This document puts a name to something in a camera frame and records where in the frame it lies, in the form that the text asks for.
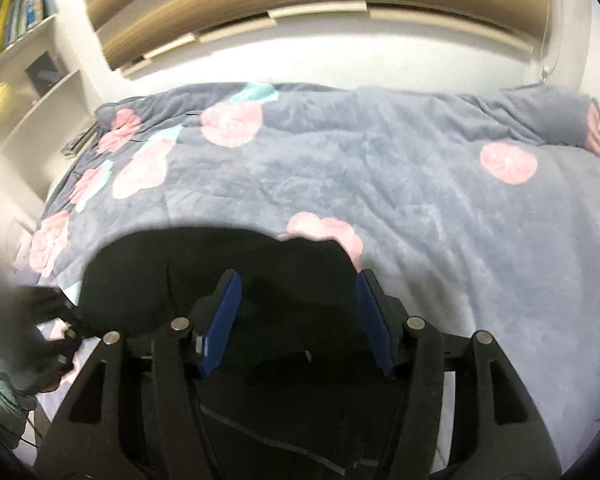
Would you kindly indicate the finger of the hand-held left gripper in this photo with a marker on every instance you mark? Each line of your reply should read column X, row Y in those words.
column 70, row 337

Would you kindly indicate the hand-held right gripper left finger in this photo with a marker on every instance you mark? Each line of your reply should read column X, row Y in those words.
column 220, row 325

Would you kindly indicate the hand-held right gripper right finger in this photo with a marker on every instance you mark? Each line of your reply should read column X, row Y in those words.
column 375, row 325

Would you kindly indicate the black hooded jacket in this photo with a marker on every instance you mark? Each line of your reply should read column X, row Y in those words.
column 145, row 280

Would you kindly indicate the person's left forearm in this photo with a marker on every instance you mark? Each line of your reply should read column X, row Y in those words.
column 2, row 405

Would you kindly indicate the grey floral blanket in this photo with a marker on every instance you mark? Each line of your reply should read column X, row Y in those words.
column 405, row 200

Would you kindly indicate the white bookshelf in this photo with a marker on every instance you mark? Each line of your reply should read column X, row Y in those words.
column 45, row 110

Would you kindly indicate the brown striped window blind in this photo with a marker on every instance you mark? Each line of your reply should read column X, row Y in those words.
column 280, row 5

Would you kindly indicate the row of books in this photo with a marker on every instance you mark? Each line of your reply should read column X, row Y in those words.
column 15, row 15

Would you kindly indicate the black picture frame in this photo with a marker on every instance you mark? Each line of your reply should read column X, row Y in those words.
column 45, row 75

